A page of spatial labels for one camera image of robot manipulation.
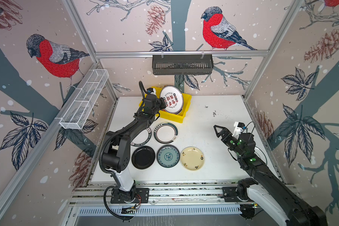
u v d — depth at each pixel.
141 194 0.73
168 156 0.88
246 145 0.59
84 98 0.79
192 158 0.86
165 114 1.01
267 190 0.51
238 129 0.73
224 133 0.71
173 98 0.97
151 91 0.80
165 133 0.98
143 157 0.86
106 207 0.68
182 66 1.06
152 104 0.70
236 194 0.73
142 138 0.95
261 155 0.87
